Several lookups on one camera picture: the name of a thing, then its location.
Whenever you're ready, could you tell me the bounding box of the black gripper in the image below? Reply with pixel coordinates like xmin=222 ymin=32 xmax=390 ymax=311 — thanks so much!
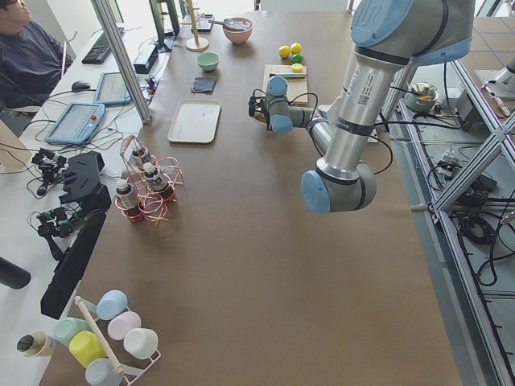
xmin=257 ymin=98 xmax=270 ymax=125

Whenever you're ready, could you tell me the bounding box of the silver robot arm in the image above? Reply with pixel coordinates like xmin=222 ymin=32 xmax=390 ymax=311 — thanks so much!
xmin=249 ymin=1 xmax=475 ymax=214

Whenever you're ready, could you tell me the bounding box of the cream rabbit tray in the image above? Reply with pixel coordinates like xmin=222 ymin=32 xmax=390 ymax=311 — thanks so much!
xmin=167 ymin=99 xmax=220 ymax=144

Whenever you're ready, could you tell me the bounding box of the wooden cutting board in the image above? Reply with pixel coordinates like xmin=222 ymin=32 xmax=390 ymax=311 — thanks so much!
xmin=262 ymin=64 xmax=308 ymax=106

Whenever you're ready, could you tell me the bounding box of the steel muddler black tip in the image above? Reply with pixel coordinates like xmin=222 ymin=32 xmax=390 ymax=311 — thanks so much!
xmin=269 ymin=73 xmax=307 ymax=79

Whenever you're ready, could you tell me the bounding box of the halved lemon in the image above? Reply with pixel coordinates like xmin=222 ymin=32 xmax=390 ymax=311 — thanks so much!
xmin=291 ymin=64 xmax=303 ymax=73

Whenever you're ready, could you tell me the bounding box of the yellow lemon near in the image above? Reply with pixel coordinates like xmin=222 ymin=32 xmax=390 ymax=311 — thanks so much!
xmin=278 ymin=45 xmax=290 ymax=59

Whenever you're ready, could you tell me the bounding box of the yellow lemon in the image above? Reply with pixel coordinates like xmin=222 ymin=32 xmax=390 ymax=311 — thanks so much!
xmin=290 ymin=42 xmax=303 ymax=55
xmin=278 ymin=45 xmax=290 ymax=59

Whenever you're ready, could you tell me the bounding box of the green lime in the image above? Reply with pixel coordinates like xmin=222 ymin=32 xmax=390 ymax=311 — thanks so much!
xmin=290 ymin=53 xmax=303 ymax=64

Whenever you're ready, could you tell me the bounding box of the grey folded cloth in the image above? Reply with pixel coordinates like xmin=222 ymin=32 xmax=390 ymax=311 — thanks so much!
xmin=191 ymin=76 xmax=217 ymax=94

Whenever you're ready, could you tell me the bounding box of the yellow lemon far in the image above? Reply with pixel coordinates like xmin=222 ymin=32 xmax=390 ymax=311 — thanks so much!
xmin=290 ymin=42 xmax=303 ymax=55

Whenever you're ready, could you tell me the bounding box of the green ceramic bowl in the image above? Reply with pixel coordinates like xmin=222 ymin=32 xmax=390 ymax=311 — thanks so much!
xmin=196 ymin=52 xmax=220 ymax=72

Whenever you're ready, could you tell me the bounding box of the pink bowl of ice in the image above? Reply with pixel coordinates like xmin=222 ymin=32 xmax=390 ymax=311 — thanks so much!
xmin=222 ymin=17 xmax=253 ymax=44

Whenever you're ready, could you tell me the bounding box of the metal ice scoop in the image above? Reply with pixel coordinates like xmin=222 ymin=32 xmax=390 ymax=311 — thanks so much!
xmin=208 ymin=18 xmax=246 ymax=31

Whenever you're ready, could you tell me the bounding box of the wooden mug tree stand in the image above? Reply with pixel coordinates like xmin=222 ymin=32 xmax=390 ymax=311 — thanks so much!
xmin=180 ymin=0 xmax=209 ymax=52

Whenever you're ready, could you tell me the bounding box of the tea bottle front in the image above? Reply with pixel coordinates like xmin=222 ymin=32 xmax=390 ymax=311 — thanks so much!
xmin=143 ymin=163 xmax=168 ymax=192

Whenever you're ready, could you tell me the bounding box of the tea bottle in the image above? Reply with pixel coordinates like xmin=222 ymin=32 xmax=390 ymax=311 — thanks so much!
xmin=143 ymin=163 xmax=168 ymax=192
xmin=116 ymin=179 xmax=138 ymax=216
xmin=130 ymin=146 xmax=153 ymax=170

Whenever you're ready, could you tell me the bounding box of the tea bottle middle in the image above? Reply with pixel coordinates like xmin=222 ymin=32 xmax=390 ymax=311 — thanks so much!
xmin=130 ymin=146 xmax=153 ymax=170

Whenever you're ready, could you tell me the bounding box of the teach pendant far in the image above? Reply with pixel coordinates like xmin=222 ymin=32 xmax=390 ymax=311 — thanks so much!
xmin=93 ymin=72 xmax=131 ymax=106

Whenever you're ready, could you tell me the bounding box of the teach pendant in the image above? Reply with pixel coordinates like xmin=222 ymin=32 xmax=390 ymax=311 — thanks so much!
xmin=44 ymin=103 xmax=105 ymax=145
xmin=93 ymin=72 xmax=131 ymax=106

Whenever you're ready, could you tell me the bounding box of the tea bottle back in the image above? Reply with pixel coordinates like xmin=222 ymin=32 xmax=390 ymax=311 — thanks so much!
xmin=116 ymin=179 xmax=138 ymax=216

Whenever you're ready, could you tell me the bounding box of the black keyboard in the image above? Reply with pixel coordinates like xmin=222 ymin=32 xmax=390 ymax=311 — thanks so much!
xmin=81 ymin=33 xmax=111 ymax=65

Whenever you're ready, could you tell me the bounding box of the black computer mouse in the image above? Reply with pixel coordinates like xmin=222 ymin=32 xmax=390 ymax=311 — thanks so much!
xmin=71 ymin=80 xmax=91 ymax=92

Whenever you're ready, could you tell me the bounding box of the teach pendant near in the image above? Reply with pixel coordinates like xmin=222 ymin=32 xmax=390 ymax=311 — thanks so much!
xmin=44 ymin=103 xmax=105 ymax=145

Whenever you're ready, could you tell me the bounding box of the seated person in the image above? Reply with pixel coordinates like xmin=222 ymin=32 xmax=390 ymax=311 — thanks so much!
xmin=1 ymin=1 xmax=73 ymax=109

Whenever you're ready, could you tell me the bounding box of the blue cup on rack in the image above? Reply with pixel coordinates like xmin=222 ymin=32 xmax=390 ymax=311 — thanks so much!
xmin=97 ymin=289 xmax=128 ymax=321

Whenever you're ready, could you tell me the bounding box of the pink cup on rack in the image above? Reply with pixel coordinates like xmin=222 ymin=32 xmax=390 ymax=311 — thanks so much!
xmin=107 ymin=310 xmax=142 ymax=341

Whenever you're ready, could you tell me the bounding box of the white cup on rack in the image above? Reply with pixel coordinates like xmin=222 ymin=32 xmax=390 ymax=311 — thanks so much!
xmin=123 ymin=327 xmax=159 ymax=359

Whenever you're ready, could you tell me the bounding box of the mint cup on rack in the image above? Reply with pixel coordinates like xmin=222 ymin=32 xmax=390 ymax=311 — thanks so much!
xmin=54 ymin=317 xmax=91 ymax=347

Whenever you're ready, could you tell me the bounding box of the yellow cup on rack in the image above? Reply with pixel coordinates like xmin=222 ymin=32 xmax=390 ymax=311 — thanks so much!
xmin=68 ymin=331 xmax=107 ymax=368

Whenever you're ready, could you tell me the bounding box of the grey cup on rack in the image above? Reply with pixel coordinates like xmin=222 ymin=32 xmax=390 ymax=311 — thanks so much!
xmin=85 ymin=358 xmax=122 ymax=386

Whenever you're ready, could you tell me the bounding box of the paper cup with metal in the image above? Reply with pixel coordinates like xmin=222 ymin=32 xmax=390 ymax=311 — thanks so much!
xmin=16 ymin=331 xmax=55 ymax=357

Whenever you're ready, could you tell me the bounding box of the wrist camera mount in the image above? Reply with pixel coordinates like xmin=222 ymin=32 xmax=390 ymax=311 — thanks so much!
xmin=248 ymin=88 xmax=265 ymax=119

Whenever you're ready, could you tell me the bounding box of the copper wire bottle rack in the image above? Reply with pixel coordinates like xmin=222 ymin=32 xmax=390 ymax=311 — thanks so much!
xmin=114 ymin=134 xmax=184 ymax=226

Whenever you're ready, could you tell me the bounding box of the aluminium frame post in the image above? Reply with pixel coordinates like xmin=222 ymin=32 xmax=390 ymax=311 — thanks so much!
xmin=91 ymin=0 xmax=152 ymax=125

